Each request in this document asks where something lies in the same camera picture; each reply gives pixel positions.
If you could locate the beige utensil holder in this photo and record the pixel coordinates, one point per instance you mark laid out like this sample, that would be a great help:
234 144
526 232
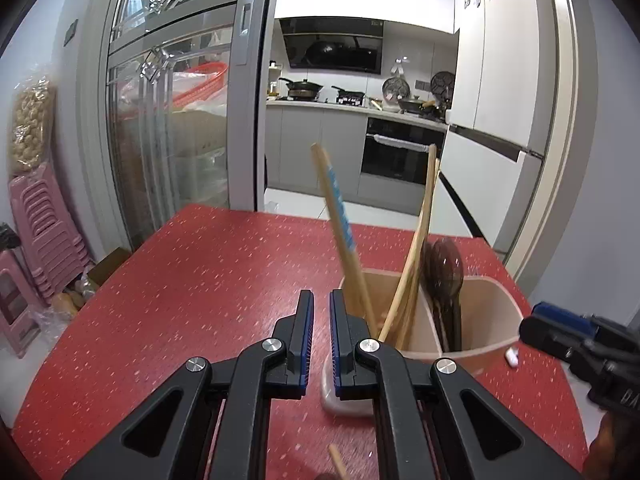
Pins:
490 320

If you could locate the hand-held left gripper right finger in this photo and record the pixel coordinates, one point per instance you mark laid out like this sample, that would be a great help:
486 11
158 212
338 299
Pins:
336 345

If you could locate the person's right forearm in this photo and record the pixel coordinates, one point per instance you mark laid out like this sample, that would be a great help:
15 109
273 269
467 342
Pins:
620 445

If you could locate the black range hood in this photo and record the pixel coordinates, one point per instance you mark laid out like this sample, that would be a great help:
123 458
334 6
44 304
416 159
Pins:
332 45

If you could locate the red plastic baskets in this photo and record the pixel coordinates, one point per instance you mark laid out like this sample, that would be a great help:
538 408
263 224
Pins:
200 85

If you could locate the grey wall switch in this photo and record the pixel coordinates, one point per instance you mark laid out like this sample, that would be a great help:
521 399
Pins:
71 33

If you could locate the grey lower cabinets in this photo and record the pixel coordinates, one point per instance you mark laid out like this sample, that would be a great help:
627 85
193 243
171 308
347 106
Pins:
310 150

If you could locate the glass sliding door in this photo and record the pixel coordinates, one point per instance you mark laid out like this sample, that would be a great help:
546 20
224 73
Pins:
150 125

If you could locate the clear plastic bag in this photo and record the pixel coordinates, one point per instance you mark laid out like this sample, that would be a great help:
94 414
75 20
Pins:
70 300

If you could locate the black frying pan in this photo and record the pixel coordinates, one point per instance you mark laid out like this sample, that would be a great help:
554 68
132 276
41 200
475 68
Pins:
348 95

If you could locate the black built-in oven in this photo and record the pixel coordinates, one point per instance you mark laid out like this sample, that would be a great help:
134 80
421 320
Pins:
400 152

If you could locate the small white plastic piece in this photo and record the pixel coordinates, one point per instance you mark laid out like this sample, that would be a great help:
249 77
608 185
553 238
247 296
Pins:
511 356

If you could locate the black wok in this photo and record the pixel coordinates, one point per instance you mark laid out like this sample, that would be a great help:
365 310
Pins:
302 89
417 105

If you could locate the round metal rack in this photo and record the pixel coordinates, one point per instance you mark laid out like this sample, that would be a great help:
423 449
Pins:
395 87
443 83

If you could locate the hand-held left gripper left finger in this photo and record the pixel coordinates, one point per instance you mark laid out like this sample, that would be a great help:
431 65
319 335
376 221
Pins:
305 340

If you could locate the printed wooden chopstick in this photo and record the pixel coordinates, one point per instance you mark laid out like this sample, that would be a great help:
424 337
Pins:
340 210

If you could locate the stack of pink stools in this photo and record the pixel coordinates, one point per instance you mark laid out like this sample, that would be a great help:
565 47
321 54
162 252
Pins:
47 225

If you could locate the white refrigerator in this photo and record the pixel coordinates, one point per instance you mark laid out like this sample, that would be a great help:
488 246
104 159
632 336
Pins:
505 85

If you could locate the clear bag of nuts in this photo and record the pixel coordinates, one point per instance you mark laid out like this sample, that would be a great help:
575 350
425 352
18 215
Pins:
30 125

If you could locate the pink plastic stool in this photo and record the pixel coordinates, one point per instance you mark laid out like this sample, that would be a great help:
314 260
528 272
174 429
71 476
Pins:
15 305

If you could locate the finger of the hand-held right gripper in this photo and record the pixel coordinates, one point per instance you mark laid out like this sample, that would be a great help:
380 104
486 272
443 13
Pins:
562 317
547 337

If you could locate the cardboard box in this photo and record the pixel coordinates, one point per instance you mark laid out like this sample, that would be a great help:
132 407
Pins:
107 267

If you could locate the dark translucent plastic spoon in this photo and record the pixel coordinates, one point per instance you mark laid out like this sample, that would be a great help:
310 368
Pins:
446 265
426 270

